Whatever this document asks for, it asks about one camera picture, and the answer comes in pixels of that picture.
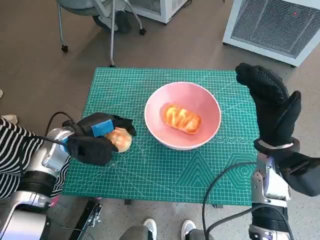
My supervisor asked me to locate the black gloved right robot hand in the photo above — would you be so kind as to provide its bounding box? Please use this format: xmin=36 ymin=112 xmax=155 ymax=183
xmin=235 ymin=62 xmax=302 ymax=148

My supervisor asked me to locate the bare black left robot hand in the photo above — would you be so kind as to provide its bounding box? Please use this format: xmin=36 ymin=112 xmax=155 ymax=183
xmin=76 ymin=112 xmax=137 ymax=138

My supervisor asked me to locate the round toy bread bun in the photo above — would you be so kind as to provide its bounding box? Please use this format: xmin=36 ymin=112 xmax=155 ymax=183
xmin=104 ymin=126 xmax=133 ymax=153

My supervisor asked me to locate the pink bowl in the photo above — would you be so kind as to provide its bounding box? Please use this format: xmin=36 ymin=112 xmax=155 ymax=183
xmin=144 ymin=81 xmax=222 ymax=151

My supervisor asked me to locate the long toy bread loaf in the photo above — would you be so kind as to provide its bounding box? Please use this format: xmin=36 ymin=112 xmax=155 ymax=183
xmin=161 ymin=102 xmax=203 ymax=136

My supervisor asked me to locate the green cutting mat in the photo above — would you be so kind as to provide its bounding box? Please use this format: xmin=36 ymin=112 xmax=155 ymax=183
xmin=61 ymin=66 xmax=291 ymax=207

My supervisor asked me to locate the large white mesh cabinet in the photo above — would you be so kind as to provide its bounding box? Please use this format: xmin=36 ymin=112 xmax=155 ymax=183
xmin=222 ymin=0 xmax=320 ymax=67

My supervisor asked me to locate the person in striped clothing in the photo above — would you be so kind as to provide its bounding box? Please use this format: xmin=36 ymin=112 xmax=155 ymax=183
xmin=0 ymin=114 xmax=71 ymax=207

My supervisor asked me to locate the black metal stand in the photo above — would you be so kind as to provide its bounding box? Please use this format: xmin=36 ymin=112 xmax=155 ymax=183
xmin=68 ymin=197 xmax=105 ymax=240

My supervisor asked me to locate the grey office chair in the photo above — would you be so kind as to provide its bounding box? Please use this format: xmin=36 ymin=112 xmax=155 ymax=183
xmin=56 ymin=0 xmax=147 ymax=68

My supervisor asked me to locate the dark bag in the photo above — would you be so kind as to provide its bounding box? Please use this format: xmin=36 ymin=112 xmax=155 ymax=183
xmin=92 ymin=9 xmax=133 ymax=33

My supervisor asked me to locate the person with white shoes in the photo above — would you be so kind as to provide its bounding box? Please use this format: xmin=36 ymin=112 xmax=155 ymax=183
xmin=119 ymin=217 xmax=213 ymax=240

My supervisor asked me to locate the small white mesh cabinet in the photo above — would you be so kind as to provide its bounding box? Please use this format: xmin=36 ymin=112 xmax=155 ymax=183
xmin=124 ymin=0 xmax=188 ymax=25

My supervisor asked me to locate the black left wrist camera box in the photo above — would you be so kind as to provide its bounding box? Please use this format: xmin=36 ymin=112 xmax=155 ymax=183
xmin=67 ymin=136 xmax=119 ymax=166

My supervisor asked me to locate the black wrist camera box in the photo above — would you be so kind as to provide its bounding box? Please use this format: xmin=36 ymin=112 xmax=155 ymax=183
xmin=276 ymin=151 xmax=320 ymax=197
xmin=67 ymin=136 xmax=119 ymax=166

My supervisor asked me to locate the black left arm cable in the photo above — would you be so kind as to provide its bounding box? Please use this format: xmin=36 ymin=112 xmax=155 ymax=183
xmin=37 ymin=111 xmax=76 ymax=146

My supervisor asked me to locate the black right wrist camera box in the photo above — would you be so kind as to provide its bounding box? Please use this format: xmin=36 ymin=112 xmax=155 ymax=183
xmin=276 ymin=151 xmax=320 ymax=197

